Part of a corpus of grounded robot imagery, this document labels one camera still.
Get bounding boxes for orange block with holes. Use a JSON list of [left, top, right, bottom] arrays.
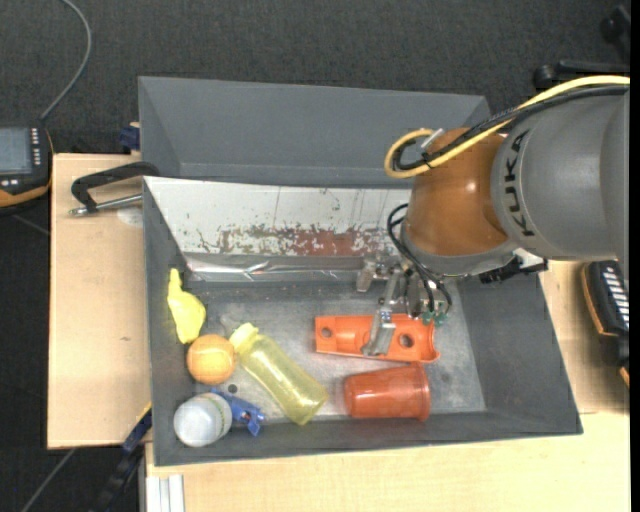
[[313, 313, 442, 364]]

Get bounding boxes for orange translucent plastic cup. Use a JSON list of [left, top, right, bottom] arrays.
[[342, 363, 432, 423]]

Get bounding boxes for yellow clear plastic bottle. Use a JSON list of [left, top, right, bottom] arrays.
[[228, 322, 330, 427]]

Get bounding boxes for grey metal bin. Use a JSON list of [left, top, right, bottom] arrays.
[[137, 75, 584, 467]]

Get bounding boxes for orange ball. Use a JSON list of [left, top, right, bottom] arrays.
[[186, 333, 237, 386]]

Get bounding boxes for yellow lumpy soft toy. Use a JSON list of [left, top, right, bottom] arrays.
[[166, 268, 207, 345]]

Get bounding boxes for white spray bottle blue trigger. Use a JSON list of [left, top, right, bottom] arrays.
[[173, 387, 265, 448]]

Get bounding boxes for pale wood board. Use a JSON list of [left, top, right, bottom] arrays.
[[47, 152, 154, 450]]

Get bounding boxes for black cylinder on white bracket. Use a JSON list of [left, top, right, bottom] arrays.
[[478, 252, 550, 285]]

